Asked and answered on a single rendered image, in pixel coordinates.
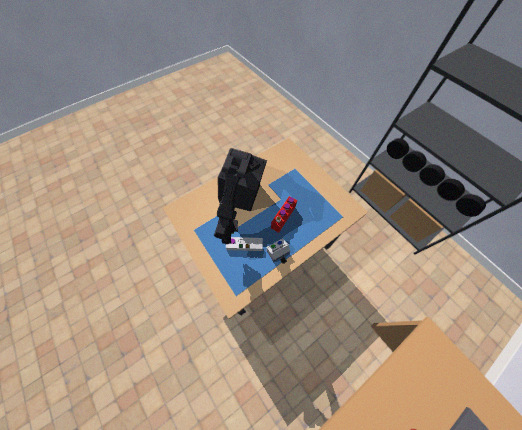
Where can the blue bench mat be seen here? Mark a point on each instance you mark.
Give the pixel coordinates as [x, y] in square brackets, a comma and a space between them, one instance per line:
[312, 215]

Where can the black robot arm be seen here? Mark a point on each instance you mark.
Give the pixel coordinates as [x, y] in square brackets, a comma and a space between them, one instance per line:
[245, 163]

